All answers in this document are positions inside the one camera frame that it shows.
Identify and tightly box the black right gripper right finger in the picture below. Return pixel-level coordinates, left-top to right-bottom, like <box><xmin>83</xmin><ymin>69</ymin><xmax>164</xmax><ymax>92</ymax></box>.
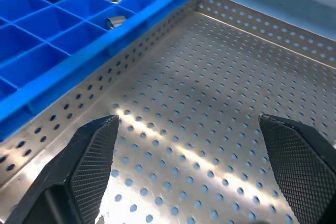
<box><xmin>258</xmin><ymin>113</ymin><xmax>336</xmax><ymax>224</ymax></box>

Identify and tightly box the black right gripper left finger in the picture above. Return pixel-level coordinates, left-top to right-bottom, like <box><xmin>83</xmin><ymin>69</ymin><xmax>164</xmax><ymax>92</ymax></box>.
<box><xmin>4</xmin><ymin>114</ymin><xmax>121</xmax><ymax>224</ymax></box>

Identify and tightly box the blue plastic compartment tray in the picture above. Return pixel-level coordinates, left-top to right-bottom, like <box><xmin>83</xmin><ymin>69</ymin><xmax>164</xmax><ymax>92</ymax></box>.
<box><xmin>0</xmin><ymin>0</ymin><xmax>196</xmax><ymax>141</ymax></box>

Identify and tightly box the perforated steel tray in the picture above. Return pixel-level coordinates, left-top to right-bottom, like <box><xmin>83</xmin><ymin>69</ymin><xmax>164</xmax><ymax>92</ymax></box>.
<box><xmin>0</xmin><ymin>0</ymin><xmax>336</xmax><ymax>224</ymax></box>

